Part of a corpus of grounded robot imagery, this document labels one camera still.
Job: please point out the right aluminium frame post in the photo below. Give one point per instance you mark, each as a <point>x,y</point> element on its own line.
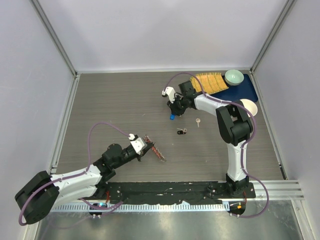
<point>285,11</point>

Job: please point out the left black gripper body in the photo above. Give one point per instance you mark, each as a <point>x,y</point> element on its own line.
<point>139,156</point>

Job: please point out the black tagged key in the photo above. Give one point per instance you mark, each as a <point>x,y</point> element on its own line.
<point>181,131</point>

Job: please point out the brown white bowl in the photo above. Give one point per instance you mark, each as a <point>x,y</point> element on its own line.
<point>250,107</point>

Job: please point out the blue tagged key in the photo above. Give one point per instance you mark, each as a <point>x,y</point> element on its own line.
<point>172,116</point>

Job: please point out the white slotted cable duct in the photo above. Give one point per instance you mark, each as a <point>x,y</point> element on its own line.
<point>126,208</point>

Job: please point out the left aluminium frame post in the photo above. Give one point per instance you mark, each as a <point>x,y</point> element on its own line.
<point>52,34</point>

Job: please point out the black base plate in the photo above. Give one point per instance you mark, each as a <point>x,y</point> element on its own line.
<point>175,192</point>

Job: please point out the plain silver key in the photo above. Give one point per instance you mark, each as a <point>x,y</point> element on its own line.
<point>198,122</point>

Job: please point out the light green bowl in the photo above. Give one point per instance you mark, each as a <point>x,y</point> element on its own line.
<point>233,77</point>

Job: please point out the aluminium frame post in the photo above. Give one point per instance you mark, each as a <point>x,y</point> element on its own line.
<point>52,34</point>
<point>285,11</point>

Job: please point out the yellow woven bamboo plate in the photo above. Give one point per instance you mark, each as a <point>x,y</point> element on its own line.
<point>211,82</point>

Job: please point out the dark blue tray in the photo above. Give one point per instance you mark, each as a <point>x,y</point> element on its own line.
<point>244,90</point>

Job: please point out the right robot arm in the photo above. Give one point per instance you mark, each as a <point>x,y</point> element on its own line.
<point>234,125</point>

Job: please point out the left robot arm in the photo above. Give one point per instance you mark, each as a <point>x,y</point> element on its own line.
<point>45,192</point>

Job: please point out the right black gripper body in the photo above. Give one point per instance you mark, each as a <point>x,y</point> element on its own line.
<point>179,106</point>

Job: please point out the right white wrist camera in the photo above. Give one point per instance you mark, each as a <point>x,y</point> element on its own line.
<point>170,93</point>

